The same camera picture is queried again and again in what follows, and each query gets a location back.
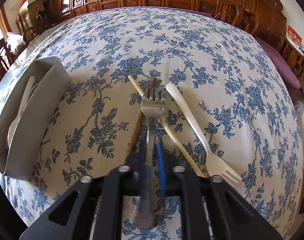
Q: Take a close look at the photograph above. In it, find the white plastic bag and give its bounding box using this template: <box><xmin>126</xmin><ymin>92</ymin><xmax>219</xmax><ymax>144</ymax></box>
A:
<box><xmin>6</xmin><ymin>32</ymin><xmax>25</xmax><ymax>53</ymax></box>

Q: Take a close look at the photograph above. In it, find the carved wooden armchair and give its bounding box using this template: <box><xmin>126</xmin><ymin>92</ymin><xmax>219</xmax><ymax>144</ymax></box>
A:
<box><xmin>217</xmin><ymin>0</ymin><xmax>304</xmax><ymax>87</ymax></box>

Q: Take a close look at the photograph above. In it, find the square purple seat cushion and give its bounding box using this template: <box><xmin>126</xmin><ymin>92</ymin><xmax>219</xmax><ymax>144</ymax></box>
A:
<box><xmin>255</xmin><ymin>36</ymin><xmax>301</xmax><ymax>90</ymax></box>

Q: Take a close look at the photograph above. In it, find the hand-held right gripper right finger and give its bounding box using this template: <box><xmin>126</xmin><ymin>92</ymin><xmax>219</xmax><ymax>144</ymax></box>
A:
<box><xmin>154</xmin><ymin>142</ymin><xmax>283</xmax><ymax>240</ymax></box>

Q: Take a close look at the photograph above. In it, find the white plastic fork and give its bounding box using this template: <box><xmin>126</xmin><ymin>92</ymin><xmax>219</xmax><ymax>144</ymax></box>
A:
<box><xmin>165</xmin><ymin>83</ymin><xmax>242</xmax><ymax>187</ymax></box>

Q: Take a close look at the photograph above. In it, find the blue floral tablecloth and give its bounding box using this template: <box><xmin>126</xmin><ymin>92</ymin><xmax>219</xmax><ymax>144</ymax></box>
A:
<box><xmin>0</xmin><ymin>7</ymin><xmax>304</xmax><ymax>240</ymax></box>

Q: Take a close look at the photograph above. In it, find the light wooden chopstick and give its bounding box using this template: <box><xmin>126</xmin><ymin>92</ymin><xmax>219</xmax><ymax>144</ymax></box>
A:
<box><xmin>128</xmin><ymin>75</ymin><xmax>206</xmax><ymax>178</ymax></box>

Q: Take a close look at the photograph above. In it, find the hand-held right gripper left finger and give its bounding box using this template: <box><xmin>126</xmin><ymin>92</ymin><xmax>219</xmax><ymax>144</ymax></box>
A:
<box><xmin>19</xmin><ymin>152</ymin><xmax>147</xmax><ymax>240</ymax></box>

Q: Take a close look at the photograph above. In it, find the metal fork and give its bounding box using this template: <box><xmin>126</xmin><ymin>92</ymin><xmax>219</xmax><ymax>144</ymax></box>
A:
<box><xmin>133</xmin><ymin>89</ymin><xmax>166</xmax><ymax>230</ymax></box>

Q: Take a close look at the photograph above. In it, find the white plastic spoon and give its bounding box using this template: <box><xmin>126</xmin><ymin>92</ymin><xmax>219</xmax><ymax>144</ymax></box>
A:
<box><xmin>7</xmin><ymin>76</ymin><xmax>36</xmax><ymax>148</ymax></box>

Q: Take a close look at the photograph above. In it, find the dark brown chopstick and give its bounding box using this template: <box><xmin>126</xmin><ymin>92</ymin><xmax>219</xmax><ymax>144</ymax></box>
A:
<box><xmin>127</xmin><ymin>77</ymin><xmax>158</xmax><ymax>156</ymax></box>

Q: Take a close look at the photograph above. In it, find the long purple seat cushion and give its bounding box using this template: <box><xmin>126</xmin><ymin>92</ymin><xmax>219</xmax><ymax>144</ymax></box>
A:
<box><xmin>195</xmin><ymin>10</ymin><xmax>215</xmax><ymax>19</ymax></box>

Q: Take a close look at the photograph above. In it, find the rectangular metal tray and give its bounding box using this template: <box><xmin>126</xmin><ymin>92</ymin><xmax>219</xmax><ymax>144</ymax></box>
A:
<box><xmin>0</xmin><ymin>56</ymin><xmax>72</xmax><ymax>182</ymax></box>

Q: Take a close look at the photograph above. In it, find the carved wooden dining chair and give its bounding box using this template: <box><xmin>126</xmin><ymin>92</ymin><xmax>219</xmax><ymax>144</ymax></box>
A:
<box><xmin>16</xmin><ymin>12</ymin><xmax>44</xmax><ymax>45</ymax></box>
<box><xmin>0</xmin><ymin>38</ymin><xmax>18</xmax><ymax>85</ymax></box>

